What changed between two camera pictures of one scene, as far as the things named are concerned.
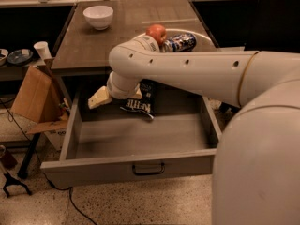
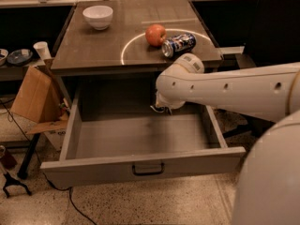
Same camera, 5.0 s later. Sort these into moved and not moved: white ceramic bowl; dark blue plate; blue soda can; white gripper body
Moved: white gripper body
Not moved: dark blue plate; blue soda can; white ceramic bowl
